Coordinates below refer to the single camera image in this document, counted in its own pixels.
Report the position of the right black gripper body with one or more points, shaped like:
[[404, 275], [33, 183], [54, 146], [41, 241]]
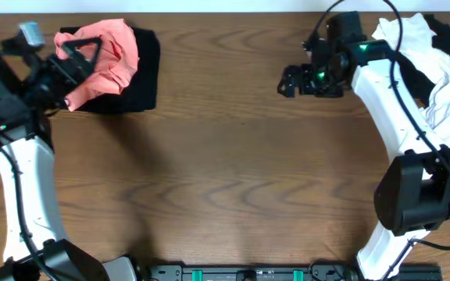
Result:
[[313, 81]]

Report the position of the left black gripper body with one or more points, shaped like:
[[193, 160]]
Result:
[[50, 89]]

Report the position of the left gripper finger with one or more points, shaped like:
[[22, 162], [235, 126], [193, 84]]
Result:
[[84, 71], [72, 50]]

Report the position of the pink t-shirt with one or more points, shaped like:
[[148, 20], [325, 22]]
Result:
[[117, 60]]

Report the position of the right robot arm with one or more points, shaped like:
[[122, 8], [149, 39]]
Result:
[[413, 198]]

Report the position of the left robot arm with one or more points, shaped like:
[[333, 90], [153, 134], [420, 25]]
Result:
[[36, 242]]

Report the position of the black folded fabric bag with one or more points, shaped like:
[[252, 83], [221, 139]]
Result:
[[140, 95]]

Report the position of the white t-shirt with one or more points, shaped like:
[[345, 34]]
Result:
[[417, 47]]

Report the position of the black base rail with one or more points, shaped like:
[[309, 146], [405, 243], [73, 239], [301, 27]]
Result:
[[287, 273]]

